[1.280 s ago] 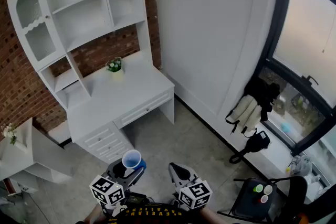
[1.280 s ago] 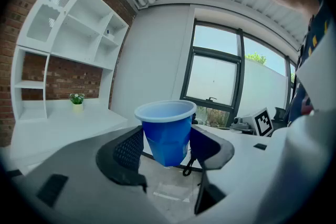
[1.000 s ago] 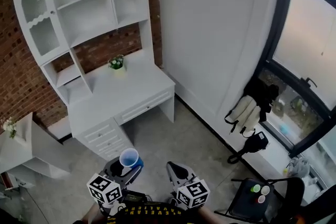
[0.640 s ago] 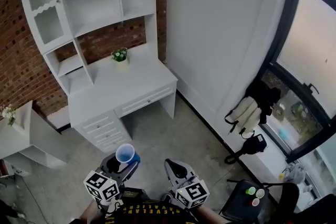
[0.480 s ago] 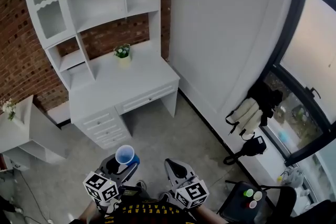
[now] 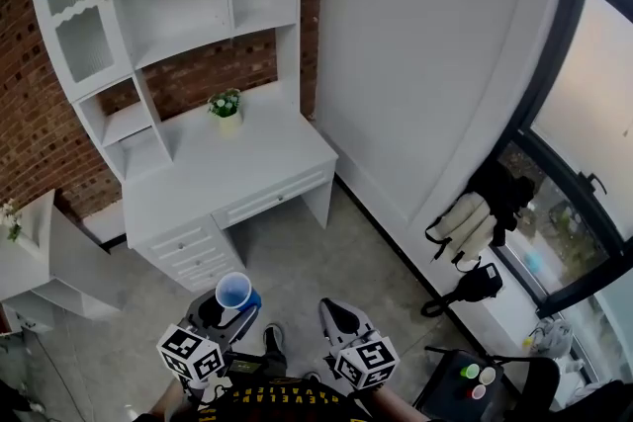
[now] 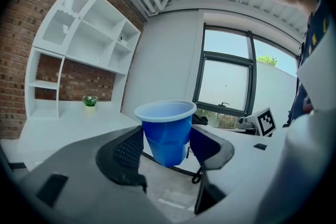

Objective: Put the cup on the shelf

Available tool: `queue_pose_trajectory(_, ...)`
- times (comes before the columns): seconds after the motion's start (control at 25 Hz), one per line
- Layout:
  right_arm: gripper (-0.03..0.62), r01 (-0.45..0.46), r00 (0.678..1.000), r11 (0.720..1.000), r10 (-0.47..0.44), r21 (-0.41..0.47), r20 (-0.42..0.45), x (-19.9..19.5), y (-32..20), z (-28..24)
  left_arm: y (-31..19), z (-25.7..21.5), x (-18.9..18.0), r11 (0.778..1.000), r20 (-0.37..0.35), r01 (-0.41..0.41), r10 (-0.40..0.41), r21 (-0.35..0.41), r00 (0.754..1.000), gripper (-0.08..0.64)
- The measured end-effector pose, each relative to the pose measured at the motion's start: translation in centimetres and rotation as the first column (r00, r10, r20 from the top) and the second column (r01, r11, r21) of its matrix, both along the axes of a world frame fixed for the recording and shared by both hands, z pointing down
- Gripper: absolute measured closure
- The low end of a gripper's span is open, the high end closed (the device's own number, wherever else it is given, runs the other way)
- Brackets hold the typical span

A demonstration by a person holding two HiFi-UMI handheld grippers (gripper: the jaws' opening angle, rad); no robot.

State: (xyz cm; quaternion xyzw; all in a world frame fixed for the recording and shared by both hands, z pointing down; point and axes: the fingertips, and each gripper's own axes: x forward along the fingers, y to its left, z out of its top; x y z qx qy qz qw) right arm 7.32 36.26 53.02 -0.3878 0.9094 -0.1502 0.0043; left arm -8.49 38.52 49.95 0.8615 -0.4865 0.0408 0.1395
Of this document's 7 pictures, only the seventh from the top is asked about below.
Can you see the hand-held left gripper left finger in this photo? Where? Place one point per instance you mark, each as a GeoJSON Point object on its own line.
{"type": "Point", "coordinates": [126, 152]}

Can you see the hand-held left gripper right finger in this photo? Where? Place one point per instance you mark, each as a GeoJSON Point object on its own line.
{"type": "Point", "coordinates": [210, 149]}

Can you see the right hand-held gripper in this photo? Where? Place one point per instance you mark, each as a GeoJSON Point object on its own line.
{"type": "Point", "coordinates": [266, 123]}

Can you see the blue plastic cup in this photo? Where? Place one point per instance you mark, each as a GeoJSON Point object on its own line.
{"type": "Point", "coordinates": [168, 136]}

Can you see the white shelving unit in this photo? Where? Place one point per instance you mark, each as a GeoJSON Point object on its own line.
{"type": "Point", "coordinates": [86, 42]}

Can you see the black bag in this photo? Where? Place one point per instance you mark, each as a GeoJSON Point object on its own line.
{"type": "Point", "coordinates": [199, 120]}

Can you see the small potted flower plant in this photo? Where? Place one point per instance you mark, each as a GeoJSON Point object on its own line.
{"type": "Point", "coordinates": [90, 103]}

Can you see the dark framed window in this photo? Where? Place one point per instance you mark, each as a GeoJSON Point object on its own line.
{"type": "Point", "coordinates": [200, 73]}

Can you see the person's torso in dark jersey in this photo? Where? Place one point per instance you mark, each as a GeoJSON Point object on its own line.
{"type": "Point", "coordinates": [317, 34]}

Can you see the small black shelf item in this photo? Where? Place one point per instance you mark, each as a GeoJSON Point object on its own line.
{"type": "Point", "coordinates": [122, 40]}

